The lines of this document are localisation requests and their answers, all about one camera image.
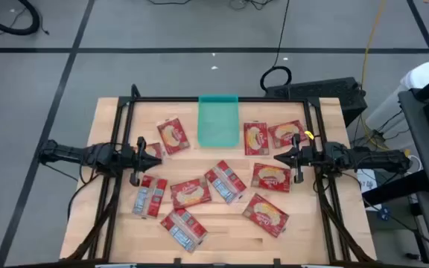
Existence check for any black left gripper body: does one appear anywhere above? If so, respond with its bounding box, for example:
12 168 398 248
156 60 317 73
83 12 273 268
123 135 147 186

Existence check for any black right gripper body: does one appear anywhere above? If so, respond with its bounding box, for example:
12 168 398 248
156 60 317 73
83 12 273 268
292 133 329 184

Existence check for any white paper sheet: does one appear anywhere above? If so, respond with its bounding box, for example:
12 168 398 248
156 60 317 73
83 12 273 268
356 169 378 202

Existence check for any black computer case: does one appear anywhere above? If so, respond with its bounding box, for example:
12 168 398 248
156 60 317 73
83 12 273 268
264 77 368 127

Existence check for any teal plastic basket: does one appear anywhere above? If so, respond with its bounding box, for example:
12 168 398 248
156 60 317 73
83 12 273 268
197 95 240 148

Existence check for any dark grey desk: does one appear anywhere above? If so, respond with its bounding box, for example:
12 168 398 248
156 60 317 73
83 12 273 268
398 89 429 198

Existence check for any white plastic bin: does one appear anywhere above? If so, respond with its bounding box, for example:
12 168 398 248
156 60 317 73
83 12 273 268
365 61 429 131

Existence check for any thin black coiled cable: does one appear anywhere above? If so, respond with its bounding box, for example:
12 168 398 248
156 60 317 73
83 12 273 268
259 0 293 93

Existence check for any yellow cable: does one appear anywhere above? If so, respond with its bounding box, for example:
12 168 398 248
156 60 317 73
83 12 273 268
359 0 411 157

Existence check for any thick black hose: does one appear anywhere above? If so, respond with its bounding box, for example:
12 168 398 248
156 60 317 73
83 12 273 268
0 0 41 36

